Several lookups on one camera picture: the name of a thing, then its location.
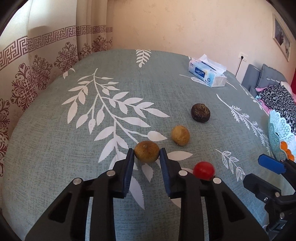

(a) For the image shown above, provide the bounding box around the red tomato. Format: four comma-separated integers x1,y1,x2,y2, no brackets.
193,161,215,181

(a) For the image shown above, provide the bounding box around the tan round fruit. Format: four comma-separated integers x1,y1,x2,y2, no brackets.
171,125,190,146

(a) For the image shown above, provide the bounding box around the brown round fruit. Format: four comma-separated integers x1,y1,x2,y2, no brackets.
134,141,159,163

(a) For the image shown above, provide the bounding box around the dark brown wrinkled fruit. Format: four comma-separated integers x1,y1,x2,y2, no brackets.
191,103,211,123

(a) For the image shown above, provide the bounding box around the orange fruit in basket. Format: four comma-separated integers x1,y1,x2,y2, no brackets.
280,141,288,152

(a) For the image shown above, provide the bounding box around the light blue lattice fruit basket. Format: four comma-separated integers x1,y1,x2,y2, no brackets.
268,110,295,160

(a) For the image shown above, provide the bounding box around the pink cloth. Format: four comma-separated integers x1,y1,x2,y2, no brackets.
255,81,295,115

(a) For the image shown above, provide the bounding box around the leopard print garment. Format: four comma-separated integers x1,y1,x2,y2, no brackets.
259,85,295,134

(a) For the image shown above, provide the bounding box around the grey blue cushion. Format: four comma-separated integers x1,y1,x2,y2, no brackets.
241,64,260,92
256,64,287,88

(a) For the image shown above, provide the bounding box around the teal leaf-pattern bedspread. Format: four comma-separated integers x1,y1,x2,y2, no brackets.
3,50,293,239

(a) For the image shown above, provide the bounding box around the tissue pack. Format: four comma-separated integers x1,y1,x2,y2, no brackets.
189,54,227,87

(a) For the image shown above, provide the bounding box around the beige patterned curtain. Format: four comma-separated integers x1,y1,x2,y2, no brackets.
0,0,113,178

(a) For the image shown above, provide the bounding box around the white wall socket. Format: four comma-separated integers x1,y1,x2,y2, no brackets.
239,52,248,62

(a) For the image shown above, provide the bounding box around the framed wall picture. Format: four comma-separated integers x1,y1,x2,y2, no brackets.
273,14,291,61

